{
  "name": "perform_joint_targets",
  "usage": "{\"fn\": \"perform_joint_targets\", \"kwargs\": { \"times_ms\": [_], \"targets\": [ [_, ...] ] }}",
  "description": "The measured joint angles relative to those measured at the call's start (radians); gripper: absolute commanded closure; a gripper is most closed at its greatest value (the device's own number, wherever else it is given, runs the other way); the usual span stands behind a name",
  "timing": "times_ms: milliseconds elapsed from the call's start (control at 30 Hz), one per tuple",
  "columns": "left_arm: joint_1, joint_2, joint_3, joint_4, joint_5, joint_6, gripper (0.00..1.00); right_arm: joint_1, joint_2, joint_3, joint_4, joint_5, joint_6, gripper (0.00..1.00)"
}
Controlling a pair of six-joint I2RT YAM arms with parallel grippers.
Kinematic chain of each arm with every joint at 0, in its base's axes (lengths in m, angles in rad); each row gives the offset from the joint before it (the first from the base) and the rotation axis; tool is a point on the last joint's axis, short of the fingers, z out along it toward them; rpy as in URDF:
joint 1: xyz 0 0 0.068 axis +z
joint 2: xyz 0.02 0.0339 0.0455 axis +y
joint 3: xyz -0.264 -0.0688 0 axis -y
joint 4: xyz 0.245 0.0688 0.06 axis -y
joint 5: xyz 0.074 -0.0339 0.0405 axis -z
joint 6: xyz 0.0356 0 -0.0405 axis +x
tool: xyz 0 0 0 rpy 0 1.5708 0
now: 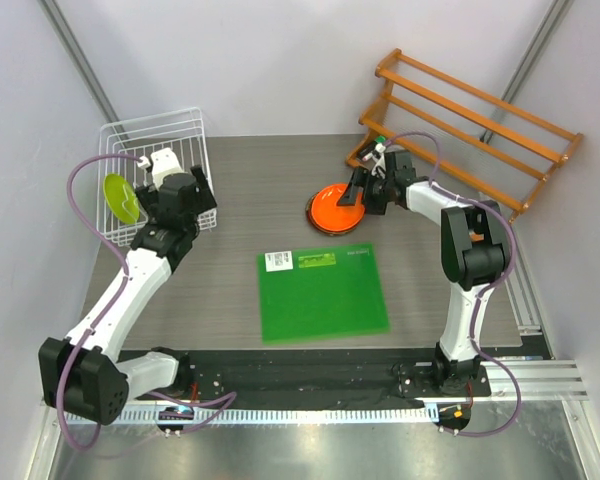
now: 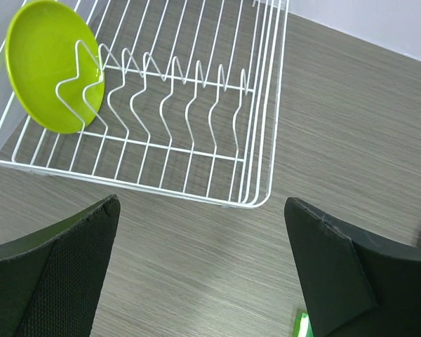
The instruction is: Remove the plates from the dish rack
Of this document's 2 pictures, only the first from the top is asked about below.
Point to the lime green plate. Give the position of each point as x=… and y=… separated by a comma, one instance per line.
x=121, y=199

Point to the yellow patterned plate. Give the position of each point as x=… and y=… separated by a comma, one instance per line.
x=315, y=225

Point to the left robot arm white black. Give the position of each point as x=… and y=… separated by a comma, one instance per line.
x=82, y=373

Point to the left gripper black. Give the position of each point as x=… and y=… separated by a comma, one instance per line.
x=203, y=198

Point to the orange plate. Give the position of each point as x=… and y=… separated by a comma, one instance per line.
x=329, y=215

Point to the green cutting mat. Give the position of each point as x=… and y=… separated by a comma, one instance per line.
x=320, y=293

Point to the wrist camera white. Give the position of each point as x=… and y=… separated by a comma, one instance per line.
x=377, y=156
x=161, y=164

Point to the perforated cable duct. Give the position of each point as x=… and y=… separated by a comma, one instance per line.
x=163, y=414

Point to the white wire dish rack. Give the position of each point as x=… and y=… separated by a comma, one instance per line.
x=182, y=131

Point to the orange wooden shelf rack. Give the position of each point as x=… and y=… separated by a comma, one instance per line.
x=497, y=149

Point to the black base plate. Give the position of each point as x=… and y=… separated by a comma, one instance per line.
x=321, y=379

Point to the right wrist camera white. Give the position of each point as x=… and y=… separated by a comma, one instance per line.
x=377, y=156

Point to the green capped marker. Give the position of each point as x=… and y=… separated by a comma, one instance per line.
x=367, y=150

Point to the aluminium rail frame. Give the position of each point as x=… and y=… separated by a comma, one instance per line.
x=526, y=380

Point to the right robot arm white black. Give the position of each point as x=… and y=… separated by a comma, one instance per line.
x=477, y=251

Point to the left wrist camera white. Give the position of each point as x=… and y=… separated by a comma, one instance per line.
x=161, y=164

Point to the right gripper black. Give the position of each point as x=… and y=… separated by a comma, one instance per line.
x=359, y=179

